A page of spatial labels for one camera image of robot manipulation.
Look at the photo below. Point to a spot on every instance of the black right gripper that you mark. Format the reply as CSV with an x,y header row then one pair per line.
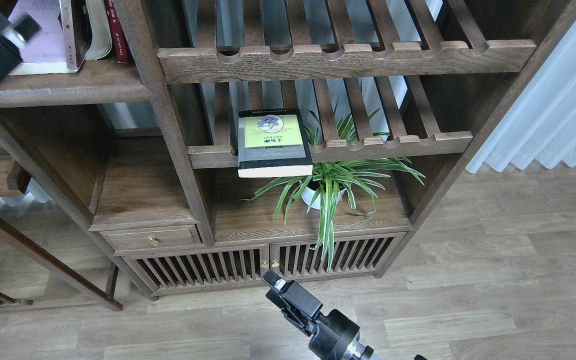
x,y
332,337

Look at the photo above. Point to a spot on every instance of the pale purple white book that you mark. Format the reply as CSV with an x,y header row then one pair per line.
x,y
45,53

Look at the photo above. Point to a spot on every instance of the dark red book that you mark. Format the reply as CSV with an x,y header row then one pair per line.
x,y
75,25

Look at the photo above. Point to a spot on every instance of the yellow and black book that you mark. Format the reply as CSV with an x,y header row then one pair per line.
x,y
272,143

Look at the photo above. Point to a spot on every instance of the white plant pot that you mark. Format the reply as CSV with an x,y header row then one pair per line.
x,y
321,196

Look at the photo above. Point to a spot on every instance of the cream paged standing book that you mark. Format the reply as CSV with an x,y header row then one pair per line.
x,y
101,40

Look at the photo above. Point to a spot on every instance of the green spider plant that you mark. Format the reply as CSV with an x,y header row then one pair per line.
x,y
328,181

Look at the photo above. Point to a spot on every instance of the red spine standing book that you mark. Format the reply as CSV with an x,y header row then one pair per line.
x,y
121,48

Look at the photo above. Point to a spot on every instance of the dark wooden bookshelf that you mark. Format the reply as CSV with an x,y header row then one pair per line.
x,y
140,154

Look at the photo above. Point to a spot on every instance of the white pleated curtain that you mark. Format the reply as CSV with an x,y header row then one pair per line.
x,y
541,125

